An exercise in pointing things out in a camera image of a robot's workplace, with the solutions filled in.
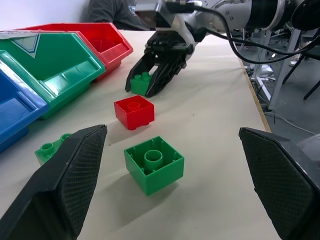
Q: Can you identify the grey metal table leg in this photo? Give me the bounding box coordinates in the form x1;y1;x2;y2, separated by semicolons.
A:
266;29;302;111

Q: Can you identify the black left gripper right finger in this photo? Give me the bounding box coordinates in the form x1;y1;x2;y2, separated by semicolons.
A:
238;126;320;240

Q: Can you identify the large green toy block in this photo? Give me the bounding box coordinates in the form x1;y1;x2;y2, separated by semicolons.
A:
123;135;186;197

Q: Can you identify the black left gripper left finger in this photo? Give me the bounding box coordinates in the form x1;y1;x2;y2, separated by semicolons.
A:
0;124;109;240

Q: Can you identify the green plastic bin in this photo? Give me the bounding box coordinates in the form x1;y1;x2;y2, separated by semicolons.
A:
0;30;106;121

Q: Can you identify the white floor cable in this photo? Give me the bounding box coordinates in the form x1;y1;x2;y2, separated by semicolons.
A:
264;110;317;137

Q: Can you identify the red plastic bin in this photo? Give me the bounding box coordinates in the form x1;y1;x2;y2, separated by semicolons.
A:
14;22;134;82

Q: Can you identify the small green toy block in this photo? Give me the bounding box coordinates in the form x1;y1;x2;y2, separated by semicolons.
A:
130;71;153;96

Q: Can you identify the red toy block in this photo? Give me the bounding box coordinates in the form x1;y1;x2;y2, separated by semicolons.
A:
113;94;156;131

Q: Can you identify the blue plastic bin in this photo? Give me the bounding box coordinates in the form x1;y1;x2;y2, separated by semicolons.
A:
0;49;50;154

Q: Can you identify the person in dark grey top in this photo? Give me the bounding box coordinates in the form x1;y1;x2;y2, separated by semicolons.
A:
79;0;156;32

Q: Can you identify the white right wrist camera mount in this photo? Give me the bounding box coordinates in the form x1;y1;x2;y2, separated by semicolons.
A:
134;0;201;62

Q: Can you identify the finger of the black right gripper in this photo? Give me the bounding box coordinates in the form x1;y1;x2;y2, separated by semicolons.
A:
145;53;188;98
124;53;161;93

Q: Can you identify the green studded toy block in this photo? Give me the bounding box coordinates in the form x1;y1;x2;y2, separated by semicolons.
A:
34;132;73;167

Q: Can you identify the black chair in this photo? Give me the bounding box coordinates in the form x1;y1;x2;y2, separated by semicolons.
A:
283;32;320;101

